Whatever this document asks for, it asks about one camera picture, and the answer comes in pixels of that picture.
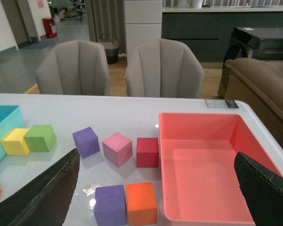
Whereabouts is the orange cube beside purple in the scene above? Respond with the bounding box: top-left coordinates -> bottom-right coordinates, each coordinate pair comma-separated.
125,182 -> 158,226

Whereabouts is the grey chair left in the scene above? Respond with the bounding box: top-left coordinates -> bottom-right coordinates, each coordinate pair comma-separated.
36,40 -> 110,96

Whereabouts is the teal plastic bin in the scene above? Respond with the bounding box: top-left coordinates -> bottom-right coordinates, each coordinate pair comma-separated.
0,105 -> 25,161

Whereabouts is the grey curtain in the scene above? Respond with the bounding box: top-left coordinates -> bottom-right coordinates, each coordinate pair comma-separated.
85,0 -> 126,54

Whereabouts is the grey chair right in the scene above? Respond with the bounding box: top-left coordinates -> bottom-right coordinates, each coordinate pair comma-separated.
125,39 -> 205,98

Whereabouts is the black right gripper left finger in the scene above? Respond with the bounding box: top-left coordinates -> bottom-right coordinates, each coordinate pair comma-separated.
0,148 -> 80,226

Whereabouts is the black appliance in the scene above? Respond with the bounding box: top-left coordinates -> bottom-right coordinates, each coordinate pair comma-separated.
217,27 -> 283,98

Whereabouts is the pink foam cube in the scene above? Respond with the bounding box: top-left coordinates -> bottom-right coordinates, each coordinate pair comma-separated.
102,132 -> 133,167

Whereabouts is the purple foam cube near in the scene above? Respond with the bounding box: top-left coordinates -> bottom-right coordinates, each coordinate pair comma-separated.
94,185 -> 127,226

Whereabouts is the grey chair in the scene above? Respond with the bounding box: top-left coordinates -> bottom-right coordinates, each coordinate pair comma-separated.
125,39 -> 205,98
36,40 -> 110,96

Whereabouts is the yellow foam cube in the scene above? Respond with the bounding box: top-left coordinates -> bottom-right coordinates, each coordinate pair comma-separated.
0,128 -> 30,155

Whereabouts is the purple foam cube far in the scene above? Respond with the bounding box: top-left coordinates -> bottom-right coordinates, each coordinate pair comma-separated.
73,127 -> 100,159

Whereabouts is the white drawer cabinet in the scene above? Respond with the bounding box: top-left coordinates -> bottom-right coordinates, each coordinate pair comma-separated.
124,0 -> 163,61

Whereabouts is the brown sofa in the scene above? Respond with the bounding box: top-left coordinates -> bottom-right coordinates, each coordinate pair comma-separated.
225,58 -> 283,149

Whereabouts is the green foam cube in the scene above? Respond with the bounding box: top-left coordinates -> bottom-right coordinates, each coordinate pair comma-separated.
24,124 -> 57,152

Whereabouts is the dark woven basket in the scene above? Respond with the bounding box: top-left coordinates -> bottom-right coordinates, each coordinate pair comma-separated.
99,33 -> 120,64

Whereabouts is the dark grey counter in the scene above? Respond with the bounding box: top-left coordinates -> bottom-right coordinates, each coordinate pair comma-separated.
161,7 -> 283,62

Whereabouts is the dark red cube far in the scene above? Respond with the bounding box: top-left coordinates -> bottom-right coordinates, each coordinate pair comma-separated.
136,137 -> 159,168

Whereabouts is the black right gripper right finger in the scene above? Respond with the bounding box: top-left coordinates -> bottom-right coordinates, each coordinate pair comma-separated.
234,152 -> 283,226

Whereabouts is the table label sticker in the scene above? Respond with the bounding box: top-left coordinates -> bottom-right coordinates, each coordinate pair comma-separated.
205,99 -> 239,108

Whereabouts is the white potted plant pot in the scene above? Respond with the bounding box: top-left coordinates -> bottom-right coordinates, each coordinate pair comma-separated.
190,0 -> 203,8

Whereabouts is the purple foam cube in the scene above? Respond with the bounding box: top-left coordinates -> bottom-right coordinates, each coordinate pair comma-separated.
73,127 -> 100,159
94,185 -> 127,226

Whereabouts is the coral plastic bin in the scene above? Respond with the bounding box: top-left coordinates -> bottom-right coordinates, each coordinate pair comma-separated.
159,113 -> 279,226

